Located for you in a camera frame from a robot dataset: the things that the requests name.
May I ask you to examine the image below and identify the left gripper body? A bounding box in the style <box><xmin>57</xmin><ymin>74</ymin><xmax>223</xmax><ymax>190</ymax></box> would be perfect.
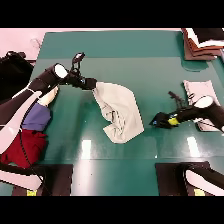
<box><xmin>65</xmin><ymin>73</ymin><xmax>98</xmax><ymax>91</ymax></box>

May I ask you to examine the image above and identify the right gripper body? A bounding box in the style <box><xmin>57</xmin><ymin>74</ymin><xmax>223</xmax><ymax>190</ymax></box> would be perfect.
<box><xmin>149</xmin><ymin>111</ymin><xmax>181</xmax><ymax>130</ymax></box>

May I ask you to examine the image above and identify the beige shirt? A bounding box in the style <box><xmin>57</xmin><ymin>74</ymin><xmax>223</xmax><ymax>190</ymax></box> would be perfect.
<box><xmin>91</xmin><ymin>81</ymin><xmax>145</xmax><ymax>145</ymax></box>

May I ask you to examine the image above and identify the cream garment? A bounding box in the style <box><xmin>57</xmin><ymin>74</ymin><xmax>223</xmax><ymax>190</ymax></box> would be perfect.
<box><xmin>37</xmin><ymin>85</ymin><xmax>60</xmax><ymax>108</ymax></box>

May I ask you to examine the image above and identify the pink garment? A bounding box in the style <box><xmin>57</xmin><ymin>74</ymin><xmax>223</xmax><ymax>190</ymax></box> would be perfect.
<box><xmin>182</xmin><ymin>79</ymin><xmax>222</xmax><ymax>132</ymax></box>

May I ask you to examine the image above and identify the purple garment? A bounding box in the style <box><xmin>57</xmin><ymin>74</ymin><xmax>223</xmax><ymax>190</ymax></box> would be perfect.
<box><xmin>21</xmin><ymin>102</ymin><xmax>52</xmax><ymax>132</ymax></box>

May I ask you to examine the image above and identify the black garment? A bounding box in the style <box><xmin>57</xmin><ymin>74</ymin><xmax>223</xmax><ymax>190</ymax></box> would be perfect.
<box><xmin>192</xmin><ymin>27</ymin><xmax>224</xmax><ymax>43</ymax></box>
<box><xmin>0</xmin><ymin>50</ymin><xmax>35</xmax><ymax>103</ymax></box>

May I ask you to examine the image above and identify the brown garment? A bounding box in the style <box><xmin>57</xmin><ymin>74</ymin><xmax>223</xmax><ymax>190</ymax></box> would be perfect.
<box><xmin>181</xmin><ymin>27</ymin><xmax>224</xmax><ymax>62</ymax></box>

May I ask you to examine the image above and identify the white garment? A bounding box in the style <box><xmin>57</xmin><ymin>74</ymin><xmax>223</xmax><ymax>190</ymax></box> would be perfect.
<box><xmin>185</xmin><ymin>27</ymin><xmax>224</xmax><ymax>49</ymax></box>

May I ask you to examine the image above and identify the red garment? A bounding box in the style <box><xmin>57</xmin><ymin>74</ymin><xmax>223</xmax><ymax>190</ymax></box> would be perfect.
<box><xmin>0</xmin><ymin>128</ymin><xmax>48</xmax><ymax>170</ymax></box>

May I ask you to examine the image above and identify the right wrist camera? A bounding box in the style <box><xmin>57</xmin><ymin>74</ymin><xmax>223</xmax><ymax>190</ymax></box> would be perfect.
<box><xmin>167</xmin><ymin>90</ymin><xmax>188</xmax><ymax>109</ymax></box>

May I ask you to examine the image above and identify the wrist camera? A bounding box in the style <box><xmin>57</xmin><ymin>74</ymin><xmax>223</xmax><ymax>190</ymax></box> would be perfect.
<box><xmin>70</xmin><ymin>51</ymin><xmax>86</xmax><ymax>77</ymax></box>
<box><xmin>167</xmin><ymin>90</ymin><xmax>188</xmax><ymax>109</ymax></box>

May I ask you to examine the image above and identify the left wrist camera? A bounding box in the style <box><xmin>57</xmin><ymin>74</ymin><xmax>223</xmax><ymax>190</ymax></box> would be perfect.
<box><xmin>70</xmin><ymin>51</ymin><xmax>86</xmax><ymax>77</ymax></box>

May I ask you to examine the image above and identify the black cable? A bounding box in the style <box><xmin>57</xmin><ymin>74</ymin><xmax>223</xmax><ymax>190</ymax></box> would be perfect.
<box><xmin>18</xmin><ymin>128</ymin><xmax>52</xmax><ymax>196</ymax></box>

